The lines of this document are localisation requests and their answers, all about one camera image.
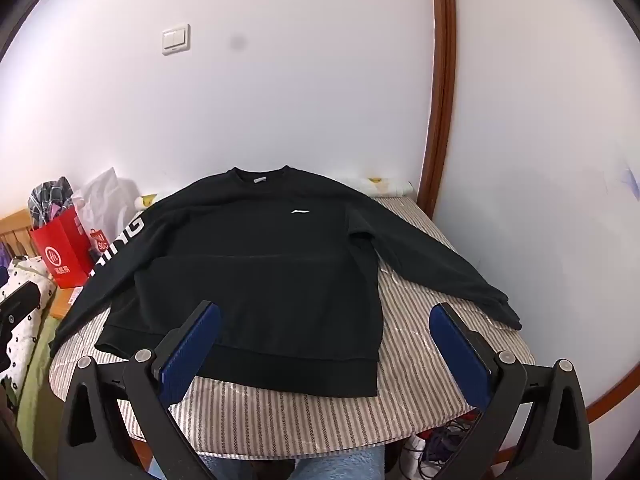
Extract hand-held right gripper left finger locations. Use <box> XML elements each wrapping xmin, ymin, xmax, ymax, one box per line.
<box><xmin>57</xmin><ymin>300</ymin><xmax>223</xmax><ymax>480</ymax></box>

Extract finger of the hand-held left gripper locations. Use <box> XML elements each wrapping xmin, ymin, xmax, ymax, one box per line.
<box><xmin>0</xmin><ymin>280</ymin><xmax>42</xmax><ymax>373</ymax></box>

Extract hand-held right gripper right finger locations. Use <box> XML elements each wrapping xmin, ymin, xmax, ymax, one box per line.
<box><xmin>429</xmin><ymin>301</ymin><xmax>593</xmax><ymax>480</ymax></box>

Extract black sweatshirt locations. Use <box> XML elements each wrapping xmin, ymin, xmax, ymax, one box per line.
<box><xmin>48</xmin><ymin>164</ymin><xmax>523</xmax><ymax>398</ymax></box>

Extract white dotted cloth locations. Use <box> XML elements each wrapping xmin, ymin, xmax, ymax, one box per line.
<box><xmin>0</xmin><ymin>255</ymin><xmax>56</xmax><ymax>411</ymax></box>

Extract red paper bag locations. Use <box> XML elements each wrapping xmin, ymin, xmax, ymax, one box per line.
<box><xmin>28</xmin><ymin>205</ymin><xmax>96</xmax><ymax>290</ymax></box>

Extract wooden headboard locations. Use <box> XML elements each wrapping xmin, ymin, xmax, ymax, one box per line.
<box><xmin>0</xmin><ymin>209</ymin><xmax>40</xmax><ymax>261</ymax></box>

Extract green cloth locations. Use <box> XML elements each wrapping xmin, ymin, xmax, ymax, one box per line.
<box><xmin>15</xmin><ymin>305</ymin><xmax>62</xmax><ymax>443</ymax></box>

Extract plaid clothing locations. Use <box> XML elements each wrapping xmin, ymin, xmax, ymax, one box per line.
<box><xmin>27</xmin><ymin>176</ymin><xmax>75</xmax><ymax>231</ymax></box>

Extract striped mattress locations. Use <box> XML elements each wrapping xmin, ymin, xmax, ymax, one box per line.
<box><xmin>48</xmin><ymin>195</ymin><xmax>536</xmax><ymax>461</ymax></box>

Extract white plastic bag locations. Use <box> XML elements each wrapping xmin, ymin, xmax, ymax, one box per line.
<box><xmin>72</xmin><ymin>167</ymin><xmax>142</xmax><ymax>262</ymax></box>

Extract duck print rolled mat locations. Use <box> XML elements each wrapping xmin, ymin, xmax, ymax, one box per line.
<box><xmin>134</xmin><ymin>176</ymin><xmax>415</xmax><ymax>211</ymax></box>

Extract tangled dark cables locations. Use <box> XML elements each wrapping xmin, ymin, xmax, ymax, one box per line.
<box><xmin>419</xmin><ymin>416</ymin><xmax>485</xmax><ymax>478</ymax></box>

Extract wooden door frame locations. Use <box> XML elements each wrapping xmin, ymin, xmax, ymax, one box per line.
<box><xmin>416</xmin><ymin>0</ymin><xmax>459</xmax><ymax>221</ymax></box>

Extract white light switch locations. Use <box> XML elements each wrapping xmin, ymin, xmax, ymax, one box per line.
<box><xmin>161</xmin><ymin>23</ymin><xmax>192</xmax><ymax>56</ymax></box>

